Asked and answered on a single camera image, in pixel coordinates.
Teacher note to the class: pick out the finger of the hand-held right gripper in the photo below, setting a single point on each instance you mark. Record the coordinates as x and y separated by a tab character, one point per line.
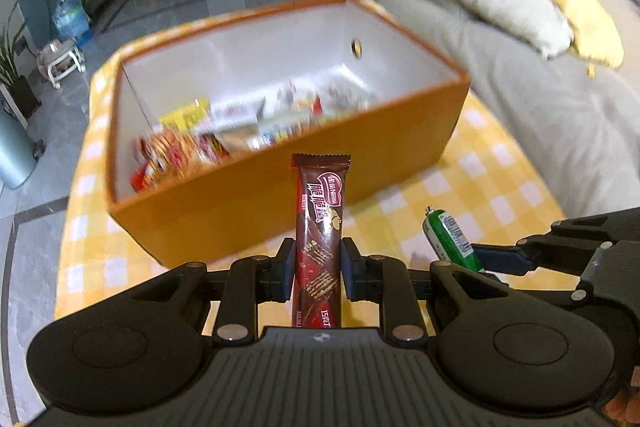
500	259

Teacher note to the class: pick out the white stick snack packet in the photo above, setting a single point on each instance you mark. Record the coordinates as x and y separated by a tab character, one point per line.
235	119

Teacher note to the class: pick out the blue water bottle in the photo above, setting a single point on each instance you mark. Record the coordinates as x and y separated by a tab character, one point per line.
72	14

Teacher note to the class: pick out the grey sofa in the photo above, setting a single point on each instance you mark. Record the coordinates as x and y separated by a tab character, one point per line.
550	132

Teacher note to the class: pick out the red white snack packet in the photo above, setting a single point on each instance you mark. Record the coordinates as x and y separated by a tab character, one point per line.
305	102

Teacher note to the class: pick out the grey trash can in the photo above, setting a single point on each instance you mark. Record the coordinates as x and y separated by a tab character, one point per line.
12	152

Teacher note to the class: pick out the potted plant black pot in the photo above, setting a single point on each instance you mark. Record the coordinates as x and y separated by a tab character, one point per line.
17	77

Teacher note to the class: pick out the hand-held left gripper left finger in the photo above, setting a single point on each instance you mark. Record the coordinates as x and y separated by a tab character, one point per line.
287	269

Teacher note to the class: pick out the orange cardboard box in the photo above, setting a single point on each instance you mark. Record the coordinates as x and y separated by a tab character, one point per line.
240	202

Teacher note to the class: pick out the red chocolate wafer bar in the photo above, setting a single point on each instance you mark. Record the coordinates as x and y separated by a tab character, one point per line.
320	227

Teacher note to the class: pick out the white small stool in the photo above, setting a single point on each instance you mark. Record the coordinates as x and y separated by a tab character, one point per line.
60	62

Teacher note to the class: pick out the person's right hand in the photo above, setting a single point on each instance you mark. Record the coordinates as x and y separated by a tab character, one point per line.
627	409

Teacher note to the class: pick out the pile of snack packets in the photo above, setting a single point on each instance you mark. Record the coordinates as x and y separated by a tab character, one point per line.
175	157

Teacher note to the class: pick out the green sausage stick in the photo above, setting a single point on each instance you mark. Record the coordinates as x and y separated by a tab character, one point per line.
450	239

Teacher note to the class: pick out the yellow snack packet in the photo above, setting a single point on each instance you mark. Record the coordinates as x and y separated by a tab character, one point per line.
186	114

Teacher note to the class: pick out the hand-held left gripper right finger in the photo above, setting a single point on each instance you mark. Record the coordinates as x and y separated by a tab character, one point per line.
348	272

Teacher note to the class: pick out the yellow checkered tablecloth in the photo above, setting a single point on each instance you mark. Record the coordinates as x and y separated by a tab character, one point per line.
490	187

